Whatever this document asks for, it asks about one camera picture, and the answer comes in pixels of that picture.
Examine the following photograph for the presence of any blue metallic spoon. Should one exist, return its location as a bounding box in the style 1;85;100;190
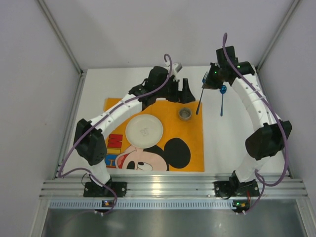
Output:
220;85;227;117

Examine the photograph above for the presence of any blue metallic fork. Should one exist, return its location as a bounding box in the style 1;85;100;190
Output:
196;72;208;115

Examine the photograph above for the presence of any small metal cup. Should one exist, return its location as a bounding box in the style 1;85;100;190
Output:
178;107;192;121

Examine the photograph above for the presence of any white round plate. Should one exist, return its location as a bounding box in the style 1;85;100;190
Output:
125;114;163;149

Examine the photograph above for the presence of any orange Mickey Mouse placemat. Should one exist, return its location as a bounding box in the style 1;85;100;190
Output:
105;100;204;172

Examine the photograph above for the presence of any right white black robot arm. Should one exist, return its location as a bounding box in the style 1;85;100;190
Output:
202;46;292;190

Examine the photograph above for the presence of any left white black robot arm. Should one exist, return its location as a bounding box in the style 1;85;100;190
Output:
74;63;195;187

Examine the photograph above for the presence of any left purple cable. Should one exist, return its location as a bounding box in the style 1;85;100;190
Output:
58;53;173;215

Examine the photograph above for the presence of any purple cable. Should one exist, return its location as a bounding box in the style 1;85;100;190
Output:
222;33;290;215
58;53;173;215

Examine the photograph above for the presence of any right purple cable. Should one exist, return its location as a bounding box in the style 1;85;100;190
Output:
222;33;290;215

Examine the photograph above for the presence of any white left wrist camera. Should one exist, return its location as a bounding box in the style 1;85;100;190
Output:
165;62;182;81

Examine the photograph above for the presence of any right aluminium frame post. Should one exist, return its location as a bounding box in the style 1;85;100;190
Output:
255;0;302;72

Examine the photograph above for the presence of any aluminium frame post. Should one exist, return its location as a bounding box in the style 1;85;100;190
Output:
37;0;86;77
255;0;302;72

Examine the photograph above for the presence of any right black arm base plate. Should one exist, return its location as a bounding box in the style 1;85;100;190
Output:
213;180;260;199

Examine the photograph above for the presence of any left aluminium frame post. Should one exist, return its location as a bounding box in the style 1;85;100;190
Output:
37;0;86;77

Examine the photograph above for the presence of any aluminium mounting rail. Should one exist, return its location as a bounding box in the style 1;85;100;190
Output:
39;173;308;199

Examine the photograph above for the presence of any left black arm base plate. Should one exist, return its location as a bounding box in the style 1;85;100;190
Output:
83;182;127;198

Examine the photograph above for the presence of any perforated grey cable duct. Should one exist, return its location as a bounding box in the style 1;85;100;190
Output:
49;199;247;210

